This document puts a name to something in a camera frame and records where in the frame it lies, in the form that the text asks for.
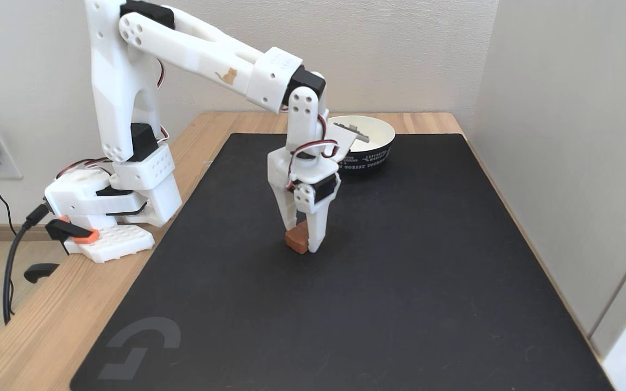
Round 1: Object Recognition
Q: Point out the brown block toy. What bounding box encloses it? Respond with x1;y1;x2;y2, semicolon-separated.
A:
284;219;309;255

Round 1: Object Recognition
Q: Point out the white and navy paper bowl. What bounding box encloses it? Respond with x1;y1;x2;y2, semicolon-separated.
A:
326;115;396;171

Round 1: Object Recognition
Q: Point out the black desk mat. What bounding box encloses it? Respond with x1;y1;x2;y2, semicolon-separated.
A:
70;133;615;391

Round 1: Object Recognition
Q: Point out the black and orange clamp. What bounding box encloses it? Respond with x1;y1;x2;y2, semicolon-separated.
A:
24;216;100;284

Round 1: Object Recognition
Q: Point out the gripper servo wire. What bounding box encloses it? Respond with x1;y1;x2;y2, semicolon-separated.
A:
287;111;341;191

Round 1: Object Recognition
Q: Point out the white gripper camera mount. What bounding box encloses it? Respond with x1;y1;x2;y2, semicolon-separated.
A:
327;122;371;165

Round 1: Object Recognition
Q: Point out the base servo wire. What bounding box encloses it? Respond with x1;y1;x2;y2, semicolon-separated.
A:
54;156;114;180

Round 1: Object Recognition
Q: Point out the white wall outlet plate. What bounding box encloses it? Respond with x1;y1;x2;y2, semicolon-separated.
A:
0;130;23;180

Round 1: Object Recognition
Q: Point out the thick black usb cable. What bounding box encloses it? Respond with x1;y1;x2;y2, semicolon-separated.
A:
2;204;50;325

